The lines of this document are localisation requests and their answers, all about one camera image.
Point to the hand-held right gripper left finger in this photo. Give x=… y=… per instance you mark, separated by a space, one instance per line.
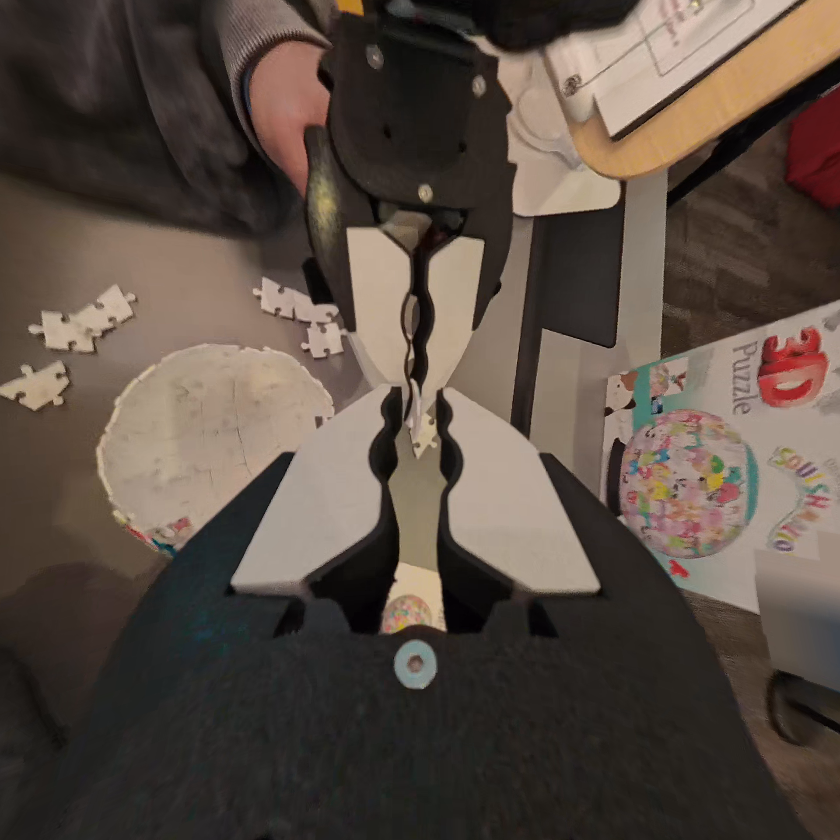
x=321 y=518

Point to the wooden board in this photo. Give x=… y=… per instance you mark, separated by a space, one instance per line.
x=722 y=118

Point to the person's left forearm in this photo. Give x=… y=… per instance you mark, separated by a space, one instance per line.
x=131 y=98

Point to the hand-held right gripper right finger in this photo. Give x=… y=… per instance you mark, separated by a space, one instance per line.
x=512 y=518

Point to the person's left hand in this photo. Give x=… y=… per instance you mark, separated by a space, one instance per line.
x=282 y=105

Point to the colourful puzzle ball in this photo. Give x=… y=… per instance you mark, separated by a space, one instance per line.
x=210 y=426

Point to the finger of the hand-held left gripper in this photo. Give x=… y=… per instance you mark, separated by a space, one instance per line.
x=374 y=295
x=456 y=295

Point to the puzzle box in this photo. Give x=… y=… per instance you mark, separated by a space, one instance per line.
x=709 y=472

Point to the black table divider strip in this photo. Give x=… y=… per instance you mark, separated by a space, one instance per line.
x=528 y=367

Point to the black mat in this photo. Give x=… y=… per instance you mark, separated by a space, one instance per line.
x=584 y=275

